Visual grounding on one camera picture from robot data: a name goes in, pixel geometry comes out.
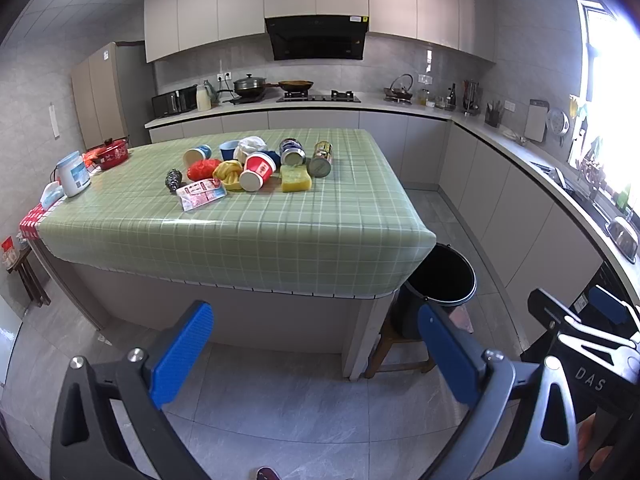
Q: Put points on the white tissue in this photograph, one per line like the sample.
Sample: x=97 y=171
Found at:
x=247 y=146

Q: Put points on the wooden stool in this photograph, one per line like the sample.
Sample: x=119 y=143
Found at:
x=394 y=353

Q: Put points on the green checkered tablecloth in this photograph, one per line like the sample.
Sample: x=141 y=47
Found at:
x=354 y=234

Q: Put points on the steel sink bowl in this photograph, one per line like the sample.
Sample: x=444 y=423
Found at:
x=624 y=237

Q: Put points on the black pot with lid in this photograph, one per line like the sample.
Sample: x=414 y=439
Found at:
x=250 y=87

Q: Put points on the beige refrigerator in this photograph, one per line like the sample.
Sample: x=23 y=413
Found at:
x=113 y=90

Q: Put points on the white kettle jug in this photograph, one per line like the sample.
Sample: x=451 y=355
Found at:
x=203 y=100

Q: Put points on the blue patterned paper cup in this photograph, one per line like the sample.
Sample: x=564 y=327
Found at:
x=193 y=155

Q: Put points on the frying pan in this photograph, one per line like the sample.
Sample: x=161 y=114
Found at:
x=293 y=86

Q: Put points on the red pot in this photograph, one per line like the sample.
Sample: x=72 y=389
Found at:
x=108 y=155

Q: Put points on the blue Pepsi can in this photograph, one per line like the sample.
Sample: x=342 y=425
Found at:
x=291 y=152

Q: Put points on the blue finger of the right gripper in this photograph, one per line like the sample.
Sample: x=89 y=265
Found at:
x=613 y=309

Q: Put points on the person's right hand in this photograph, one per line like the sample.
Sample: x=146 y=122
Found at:
x=586 y=434

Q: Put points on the gas stove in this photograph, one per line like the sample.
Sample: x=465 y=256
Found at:
x=333 y=96

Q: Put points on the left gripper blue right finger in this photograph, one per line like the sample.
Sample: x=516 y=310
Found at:
x=455 y=352

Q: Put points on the black utensil holder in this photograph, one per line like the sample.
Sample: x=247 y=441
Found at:
x=493 y=113

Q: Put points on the red checkered cloth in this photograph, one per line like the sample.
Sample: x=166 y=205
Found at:
x=29 y=224

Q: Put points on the black microwave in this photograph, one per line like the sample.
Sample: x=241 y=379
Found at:
x=175 y=102

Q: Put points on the red shoe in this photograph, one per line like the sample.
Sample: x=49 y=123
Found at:
x=266 y=473

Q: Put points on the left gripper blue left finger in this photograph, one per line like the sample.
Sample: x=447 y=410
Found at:
x=176 y=350

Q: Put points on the black range hood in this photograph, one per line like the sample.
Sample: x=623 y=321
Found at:
x=317 y=36

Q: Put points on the green yellow drink can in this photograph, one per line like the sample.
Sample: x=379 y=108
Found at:
x=320 y=163

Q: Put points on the lower kitchen cabinets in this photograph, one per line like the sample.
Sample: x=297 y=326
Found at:
x=529 y=240

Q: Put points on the red mesh bag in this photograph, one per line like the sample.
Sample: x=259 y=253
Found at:
x=202 y=169

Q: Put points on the upper wall cabinets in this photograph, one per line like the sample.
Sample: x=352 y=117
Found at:
x=172 y=26

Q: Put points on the blue cloth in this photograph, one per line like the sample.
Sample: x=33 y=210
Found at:
x=275 y=157

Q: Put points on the black trash bucket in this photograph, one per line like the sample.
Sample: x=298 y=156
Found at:
x=445 y=278

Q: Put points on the yellow sponge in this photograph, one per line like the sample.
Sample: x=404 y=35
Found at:
x=295 y=179

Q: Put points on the white blue container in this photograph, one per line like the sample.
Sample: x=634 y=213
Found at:
x=73 y=174

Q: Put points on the white cutting board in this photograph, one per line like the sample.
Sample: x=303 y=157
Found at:
x=535 y=126

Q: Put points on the pink snack packet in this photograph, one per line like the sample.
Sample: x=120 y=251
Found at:
x=200 y=193

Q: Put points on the yellow cloth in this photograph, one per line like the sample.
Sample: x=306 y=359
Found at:
x=228 y=173

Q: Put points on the red white paper cup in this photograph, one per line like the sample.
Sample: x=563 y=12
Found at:
x=257 y=171

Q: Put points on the dark foil ball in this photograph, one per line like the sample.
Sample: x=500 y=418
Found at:
x=173 y=180

